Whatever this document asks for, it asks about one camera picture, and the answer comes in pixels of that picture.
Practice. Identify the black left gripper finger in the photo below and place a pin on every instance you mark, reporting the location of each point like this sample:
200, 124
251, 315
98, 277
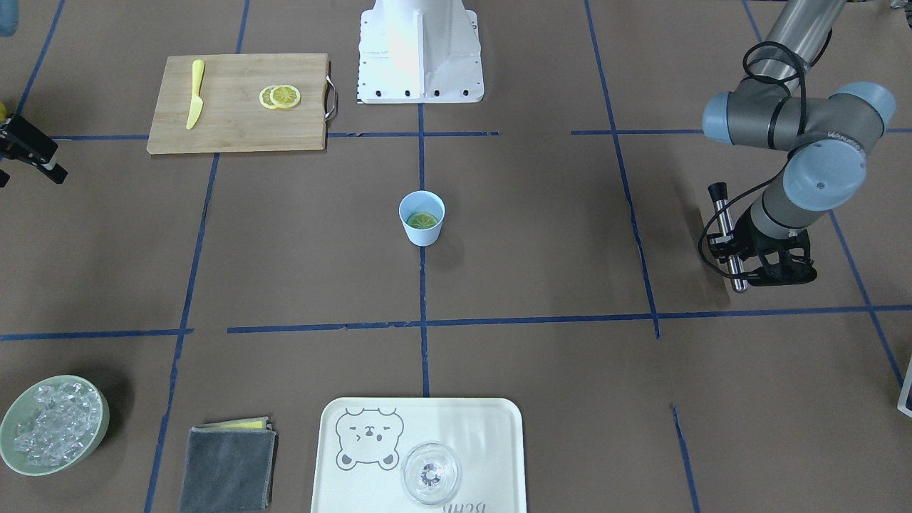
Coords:
729, 262
721, 240

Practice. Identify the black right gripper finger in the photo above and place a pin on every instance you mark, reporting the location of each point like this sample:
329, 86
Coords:
49, 166
29, 141

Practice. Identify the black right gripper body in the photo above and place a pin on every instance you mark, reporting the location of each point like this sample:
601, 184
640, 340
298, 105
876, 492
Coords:
27, 141

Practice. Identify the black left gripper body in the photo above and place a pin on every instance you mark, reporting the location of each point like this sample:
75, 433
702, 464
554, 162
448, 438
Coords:
746, 232

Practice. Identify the steel muddler black tip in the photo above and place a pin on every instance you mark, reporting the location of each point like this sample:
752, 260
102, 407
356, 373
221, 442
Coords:
718, 195

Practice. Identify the lemon slice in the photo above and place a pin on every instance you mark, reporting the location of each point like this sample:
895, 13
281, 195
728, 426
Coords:
279, 96
422, 220

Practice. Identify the light blue cup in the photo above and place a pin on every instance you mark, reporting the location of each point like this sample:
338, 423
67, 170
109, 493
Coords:
426, 201

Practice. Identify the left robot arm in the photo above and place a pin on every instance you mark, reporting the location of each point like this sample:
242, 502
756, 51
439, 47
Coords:
827, 142

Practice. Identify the yellow plastic knife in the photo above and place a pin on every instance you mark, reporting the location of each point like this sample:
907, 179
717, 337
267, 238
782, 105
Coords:
196, 103

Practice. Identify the wooden cutting board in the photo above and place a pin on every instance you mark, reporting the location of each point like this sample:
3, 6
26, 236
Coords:
232, 118

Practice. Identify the green bowl of ice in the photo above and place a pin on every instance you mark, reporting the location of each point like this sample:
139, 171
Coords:
55, 424

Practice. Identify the grey folded cloth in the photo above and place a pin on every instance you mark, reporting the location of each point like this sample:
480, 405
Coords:
228, 466

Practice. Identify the clear wine glass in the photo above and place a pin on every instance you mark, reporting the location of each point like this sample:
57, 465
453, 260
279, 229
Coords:
431, 474

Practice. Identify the cream bear tray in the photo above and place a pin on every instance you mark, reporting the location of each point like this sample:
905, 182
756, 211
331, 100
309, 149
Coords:
363, 443

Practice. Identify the white wire cup rack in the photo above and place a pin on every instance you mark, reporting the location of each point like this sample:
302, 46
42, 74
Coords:
904, 398

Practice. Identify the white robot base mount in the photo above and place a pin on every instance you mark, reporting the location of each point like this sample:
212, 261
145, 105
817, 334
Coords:
419, 52

